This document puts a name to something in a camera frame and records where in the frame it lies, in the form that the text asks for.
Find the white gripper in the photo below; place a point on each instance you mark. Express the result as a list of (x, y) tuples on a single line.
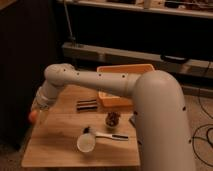
[(45, 98)]

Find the red yellow apple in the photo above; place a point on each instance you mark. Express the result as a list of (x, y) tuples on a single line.
[(32, 117)]

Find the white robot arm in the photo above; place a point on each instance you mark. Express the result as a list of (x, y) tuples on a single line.
[(158, 104)]

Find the white paper cup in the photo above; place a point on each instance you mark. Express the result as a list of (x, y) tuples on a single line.
[(86, 143)]

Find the black striped bar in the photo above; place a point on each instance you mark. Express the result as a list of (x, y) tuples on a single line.
[(82, 105)]

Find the yellow plastic bin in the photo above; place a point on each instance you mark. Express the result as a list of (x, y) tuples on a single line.
[(108, 100)]

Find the glass jar of nuts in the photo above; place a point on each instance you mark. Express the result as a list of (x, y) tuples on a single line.
[(112, 120)]

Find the blue sponge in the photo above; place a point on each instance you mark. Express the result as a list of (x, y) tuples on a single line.
[(132, 120)]

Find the grey wall shelf rail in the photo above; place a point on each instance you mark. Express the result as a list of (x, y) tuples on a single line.
[(117, 56)]

